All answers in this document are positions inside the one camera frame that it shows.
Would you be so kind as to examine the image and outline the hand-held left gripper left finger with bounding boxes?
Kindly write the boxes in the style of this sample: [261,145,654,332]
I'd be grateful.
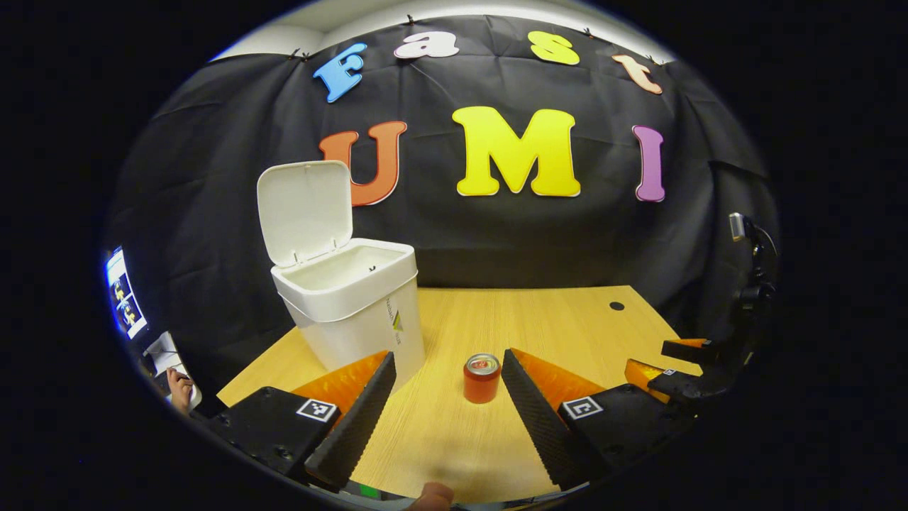
[206,350,397,494]

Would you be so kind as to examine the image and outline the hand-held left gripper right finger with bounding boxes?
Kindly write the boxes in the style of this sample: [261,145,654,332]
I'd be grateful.
[501,348,699,492]

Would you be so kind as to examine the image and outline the red pop can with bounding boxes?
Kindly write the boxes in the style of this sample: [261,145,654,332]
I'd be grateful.
[463,353,502,405]

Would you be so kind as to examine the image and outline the white desktop garbage bin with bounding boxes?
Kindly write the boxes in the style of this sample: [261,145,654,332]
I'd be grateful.
[256,160,426,395]

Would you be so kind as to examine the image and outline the wooden desktop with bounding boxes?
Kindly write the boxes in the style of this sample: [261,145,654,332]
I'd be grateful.
[216,285,703,506]

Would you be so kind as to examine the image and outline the black backdrop cloth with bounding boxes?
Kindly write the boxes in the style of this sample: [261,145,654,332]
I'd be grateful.
[106,14,780,419]

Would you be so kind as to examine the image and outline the white side table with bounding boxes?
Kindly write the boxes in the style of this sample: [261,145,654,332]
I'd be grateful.
[144,331,203,410]

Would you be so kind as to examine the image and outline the computer monitor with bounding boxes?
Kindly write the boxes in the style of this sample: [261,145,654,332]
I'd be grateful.
[105,246,148,340]

